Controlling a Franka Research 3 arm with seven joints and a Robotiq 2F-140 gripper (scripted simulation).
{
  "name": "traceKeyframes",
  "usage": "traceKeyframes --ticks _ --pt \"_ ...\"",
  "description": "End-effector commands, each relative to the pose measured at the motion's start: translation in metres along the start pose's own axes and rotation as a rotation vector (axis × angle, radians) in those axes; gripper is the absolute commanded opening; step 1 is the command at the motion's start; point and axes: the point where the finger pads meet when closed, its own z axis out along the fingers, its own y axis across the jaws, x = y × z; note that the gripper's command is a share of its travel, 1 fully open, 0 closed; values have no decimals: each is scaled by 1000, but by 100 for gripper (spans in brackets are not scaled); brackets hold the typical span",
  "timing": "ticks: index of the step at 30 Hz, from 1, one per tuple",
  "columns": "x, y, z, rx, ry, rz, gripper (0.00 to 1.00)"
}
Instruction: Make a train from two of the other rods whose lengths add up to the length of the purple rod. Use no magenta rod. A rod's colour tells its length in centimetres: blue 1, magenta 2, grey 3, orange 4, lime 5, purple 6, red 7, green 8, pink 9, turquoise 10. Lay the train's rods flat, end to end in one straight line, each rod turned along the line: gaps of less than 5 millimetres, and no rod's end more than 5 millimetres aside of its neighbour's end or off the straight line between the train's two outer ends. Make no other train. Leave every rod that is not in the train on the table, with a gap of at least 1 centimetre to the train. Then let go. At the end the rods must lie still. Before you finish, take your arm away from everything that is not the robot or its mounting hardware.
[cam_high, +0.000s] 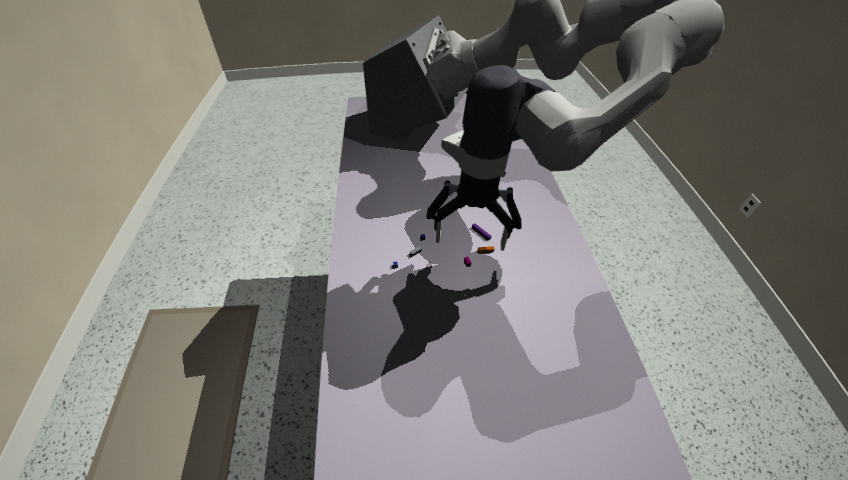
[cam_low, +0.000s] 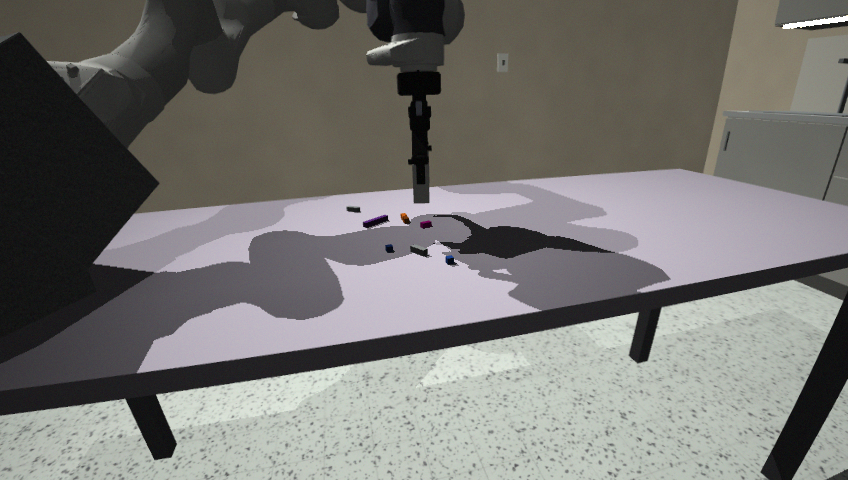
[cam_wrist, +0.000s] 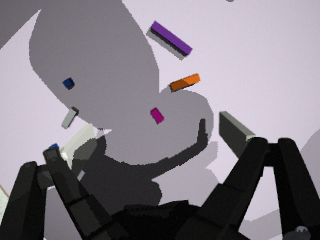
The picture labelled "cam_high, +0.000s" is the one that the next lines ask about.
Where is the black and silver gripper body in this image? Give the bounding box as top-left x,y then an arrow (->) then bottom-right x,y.
457,170 -> 501,208

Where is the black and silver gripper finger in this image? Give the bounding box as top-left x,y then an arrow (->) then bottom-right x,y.
426,181 -> 474,243
481,187 -> 522,251

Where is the purple rod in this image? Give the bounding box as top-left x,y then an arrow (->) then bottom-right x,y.
472,223 -> 492,240

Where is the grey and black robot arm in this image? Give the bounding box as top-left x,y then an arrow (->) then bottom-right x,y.
423,0 -> 724,180

